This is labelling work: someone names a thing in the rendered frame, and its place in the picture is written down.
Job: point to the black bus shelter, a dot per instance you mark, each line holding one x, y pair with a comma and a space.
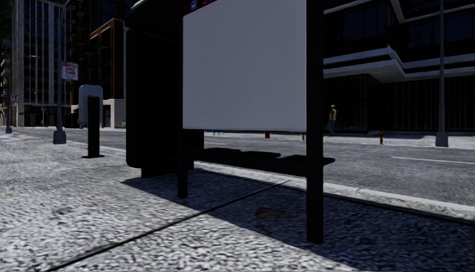
245, 57

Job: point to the person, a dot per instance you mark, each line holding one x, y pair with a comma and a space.
331, 118

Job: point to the red brick building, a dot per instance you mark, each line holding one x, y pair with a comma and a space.
100, 38

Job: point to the dark glass building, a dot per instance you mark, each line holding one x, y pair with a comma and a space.
393, 49

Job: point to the grey street lamp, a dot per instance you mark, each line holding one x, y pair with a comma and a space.
59, 86

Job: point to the grey pole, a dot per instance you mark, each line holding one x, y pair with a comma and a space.
441, 86

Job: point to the pale concrete building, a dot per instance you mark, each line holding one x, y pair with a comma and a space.
33, 60

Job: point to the trees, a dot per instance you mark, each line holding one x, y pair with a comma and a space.
8, 1

